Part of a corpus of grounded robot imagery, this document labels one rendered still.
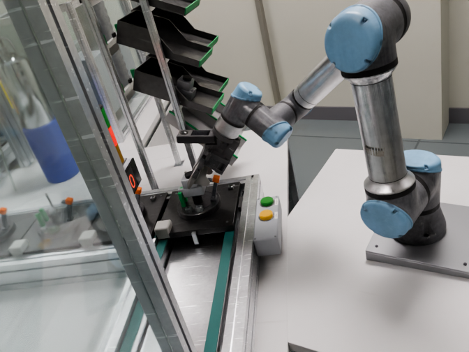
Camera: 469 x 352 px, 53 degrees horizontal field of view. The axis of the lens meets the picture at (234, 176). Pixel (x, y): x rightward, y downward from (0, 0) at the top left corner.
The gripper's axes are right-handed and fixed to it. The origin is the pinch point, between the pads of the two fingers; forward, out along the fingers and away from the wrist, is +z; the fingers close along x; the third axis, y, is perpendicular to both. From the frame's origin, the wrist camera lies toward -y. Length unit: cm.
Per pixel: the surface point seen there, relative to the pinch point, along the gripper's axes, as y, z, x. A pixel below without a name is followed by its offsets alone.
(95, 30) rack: -45, -21, 20
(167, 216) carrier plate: -0.7, 14.2, -3.2
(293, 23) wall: 40, -2, 266
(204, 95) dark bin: -6.7, -13.1, 31.8
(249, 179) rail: 19.1, -1.5, 13.8
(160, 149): -11, 38, 70
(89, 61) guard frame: -58, 22, 86
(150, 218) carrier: -5.0, 17.9, -3.1
